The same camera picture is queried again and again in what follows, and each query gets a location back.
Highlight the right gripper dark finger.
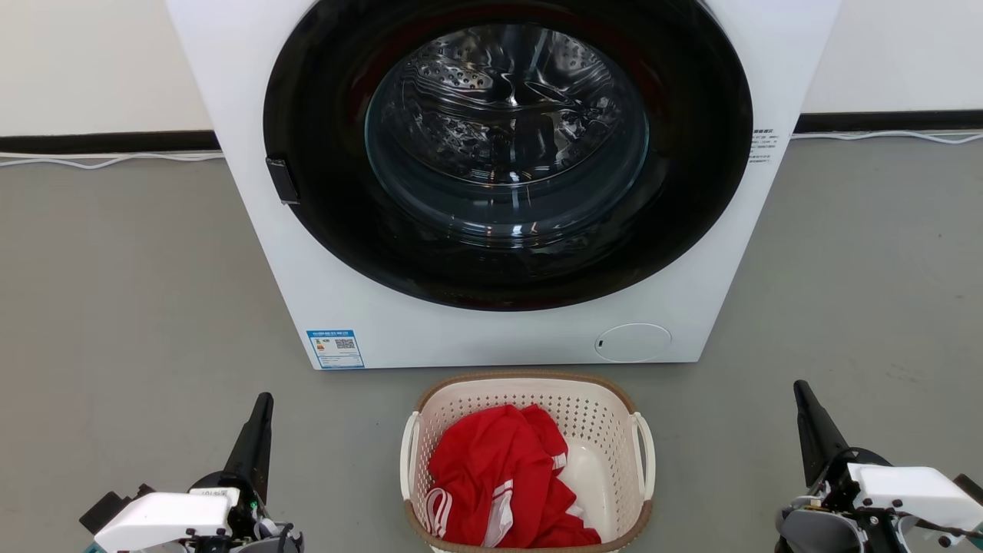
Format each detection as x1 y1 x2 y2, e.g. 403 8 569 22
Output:
793 380 850 487

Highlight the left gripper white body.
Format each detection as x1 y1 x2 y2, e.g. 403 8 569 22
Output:
92 472 266 553

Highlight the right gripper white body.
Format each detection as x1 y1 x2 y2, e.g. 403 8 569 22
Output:
814 461 983 531

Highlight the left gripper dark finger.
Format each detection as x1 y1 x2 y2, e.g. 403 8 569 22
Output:
222 392 276 501

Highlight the white perforated laundry basket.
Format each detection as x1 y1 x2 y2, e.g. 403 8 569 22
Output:
399 370 657 553

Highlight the blue energy label sticker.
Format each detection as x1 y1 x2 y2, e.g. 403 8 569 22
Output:
306 329 366 370

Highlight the round white filter cover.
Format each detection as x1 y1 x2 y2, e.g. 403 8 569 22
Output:
594 323 673 363

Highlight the red garment with white stripes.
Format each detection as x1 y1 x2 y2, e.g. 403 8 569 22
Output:
425 404 602 549

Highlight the black round washer door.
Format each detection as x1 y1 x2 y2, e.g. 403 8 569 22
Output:
263 0 754 312

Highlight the small printed text label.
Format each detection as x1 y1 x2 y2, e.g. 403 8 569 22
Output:
749 127 781 166

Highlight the white front-load washing machine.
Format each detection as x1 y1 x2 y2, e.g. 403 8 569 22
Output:
165 0 842 371

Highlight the steel washer drum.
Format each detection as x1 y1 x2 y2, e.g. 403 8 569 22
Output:
365 23 650 250

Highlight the black door handle latch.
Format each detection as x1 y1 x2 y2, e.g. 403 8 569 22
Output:
266 157 300 206

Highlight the white floor cable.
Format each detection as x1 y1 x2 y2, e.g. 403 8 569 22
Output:
791 130 983 146
0 151 225 171

